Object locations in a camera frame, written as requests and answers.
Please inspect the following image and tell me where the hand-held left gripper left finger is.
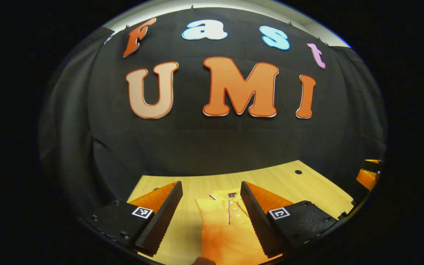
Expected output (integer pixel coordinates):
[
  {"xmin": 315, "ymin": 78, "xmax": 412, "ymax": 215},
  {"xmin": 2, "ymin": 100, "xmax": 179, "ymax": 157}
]
[{"xmin": 87, "ymin": 180, "xmax": 184, "ymax": 257}]

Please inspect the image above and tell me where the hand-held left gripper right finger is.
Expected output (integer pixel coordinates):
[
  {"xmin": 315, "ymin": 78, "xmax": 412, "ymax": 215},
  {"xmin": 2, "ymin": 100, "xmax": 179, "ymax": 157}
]
[{"xmin": 240, "ymin": 180, "xmax": 339, "ymax": 258}]

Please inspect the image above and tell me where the orange T-shirt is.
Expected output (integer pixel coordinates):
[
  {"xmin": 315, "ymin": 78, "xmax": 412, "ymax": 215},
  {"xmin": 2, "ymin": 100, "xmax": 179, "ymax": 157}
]
[{"xmin": 195, "ymin": 191, "xmax": 282, "ymax": 265}]

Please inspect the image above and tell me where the black backdrop cloth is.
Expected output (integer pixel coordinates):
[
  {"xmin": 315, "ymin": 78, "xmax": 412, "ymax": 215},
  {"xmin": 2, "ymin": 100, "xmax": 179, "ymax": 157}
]
[{"xmin": 39, "ymin": 7, "xmax": 387, "ymax": 221}]

